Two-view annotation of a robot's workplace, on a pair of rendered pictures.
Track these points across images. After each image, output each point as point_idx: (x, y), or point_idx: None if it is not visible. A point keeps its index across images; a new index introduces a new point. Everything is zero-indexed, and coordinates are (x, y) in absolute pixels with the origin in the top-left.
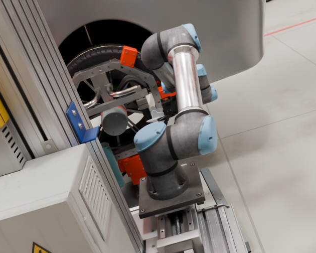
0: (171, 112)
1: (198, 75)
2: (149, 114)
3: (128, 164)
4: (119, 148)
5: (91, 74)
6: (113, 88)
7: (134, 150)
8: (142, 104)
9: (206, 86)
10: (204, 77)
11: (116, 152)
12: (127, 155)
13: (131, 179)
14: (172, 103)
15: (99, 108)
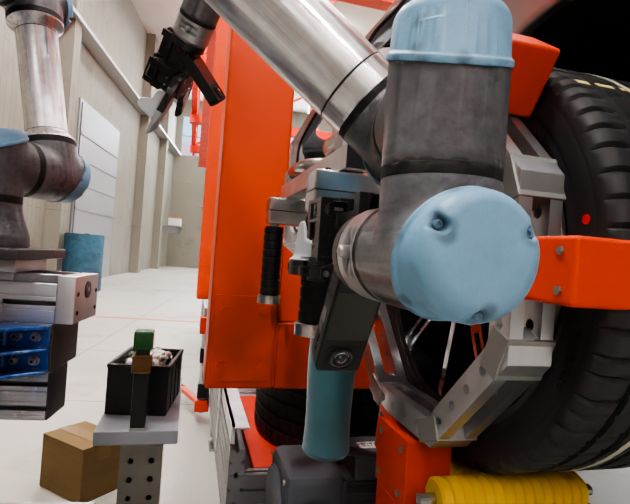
0: (312, 259)
1: (387, 56)
2: (309, 239)
3: (383, 436)
4: (429, 393)
5: None
6: None
7: (407, 412)
8: (309, 188)
9: (405, 154)
10: (411, 74)
11: (402, 389)
12: (394, 412)
13: (376, 490)
14: (319, 211)
15: (300, 177)
